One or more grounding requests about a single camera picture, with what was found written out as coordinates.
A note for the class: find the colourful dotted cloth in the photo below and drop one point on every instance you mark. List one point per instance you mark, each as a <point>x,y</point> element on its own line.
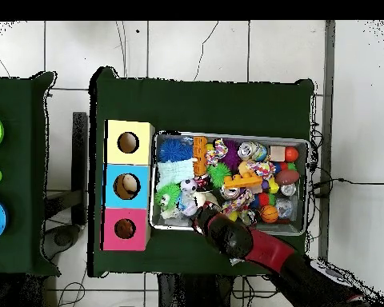
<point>262,169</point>

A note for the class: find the small orange basketball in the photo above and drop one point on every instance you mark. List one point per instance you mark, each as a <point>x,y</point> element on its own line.
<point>268,214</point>

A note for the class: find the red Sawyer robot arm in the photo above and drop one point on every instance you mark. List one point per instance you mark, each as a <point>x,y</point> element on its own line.
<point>268,249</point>

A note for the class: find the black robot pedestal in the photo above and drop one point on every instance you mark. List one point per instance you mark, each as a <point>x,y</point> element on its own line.
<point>192,292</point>

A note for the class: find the grey floor stand base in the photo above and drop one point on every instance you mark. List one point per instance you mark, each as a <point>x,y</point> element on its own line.
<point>62,238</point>

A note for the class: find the plain wooden cube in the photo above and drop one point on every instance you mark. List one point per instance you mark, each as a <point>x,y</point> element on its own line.
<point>277,153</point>

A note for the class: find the light blue knitted cloth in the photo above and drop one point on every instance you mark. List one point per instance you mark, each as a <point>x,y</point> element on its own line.
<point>174,171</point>

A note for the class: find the red-orange ball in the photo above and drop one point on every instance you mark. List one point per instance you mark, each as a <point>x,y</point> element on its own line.
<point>291,153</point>

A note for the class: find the colourful drink can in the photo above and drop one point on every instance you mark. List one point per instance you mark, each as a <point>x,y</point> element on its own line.
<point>251,150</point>

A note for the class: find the cream plush toy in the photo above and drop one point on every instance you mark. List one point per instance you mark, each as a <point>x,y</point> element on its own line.
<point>201,197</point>

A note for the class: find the purple spiky ball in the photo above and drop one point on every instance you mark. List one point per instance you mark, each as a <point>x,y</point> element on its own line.
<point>232,155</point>

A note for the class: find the black upright panel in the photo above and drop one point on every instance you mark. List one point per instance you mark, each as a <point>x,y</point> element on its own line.
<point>80,160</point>

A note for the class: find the brown rubber ball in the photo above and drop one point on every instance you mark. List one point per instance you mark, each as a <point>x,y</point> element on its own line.
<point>287,177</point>

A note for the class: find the blue spiky rubber ball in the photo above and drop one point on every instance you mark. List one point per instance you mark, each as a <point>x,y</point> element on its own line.
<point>174,150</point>

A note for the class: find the green fuzzy ball with eye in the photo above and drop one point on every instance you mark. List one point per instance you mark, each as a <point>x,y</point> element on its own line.
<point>166,196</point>

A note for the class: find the shallow clear mesh bin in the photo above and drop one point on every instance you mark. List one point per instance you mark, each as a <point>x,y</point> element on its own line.
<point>303,166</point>

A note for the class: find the small soccer ball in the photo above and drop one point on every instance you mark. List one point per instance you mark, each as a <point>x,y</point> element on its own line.
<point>188,184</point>

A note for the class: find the wooden box with three holes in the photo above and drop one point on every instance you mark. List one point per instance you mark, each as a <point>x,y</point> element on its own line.
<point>140,156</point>

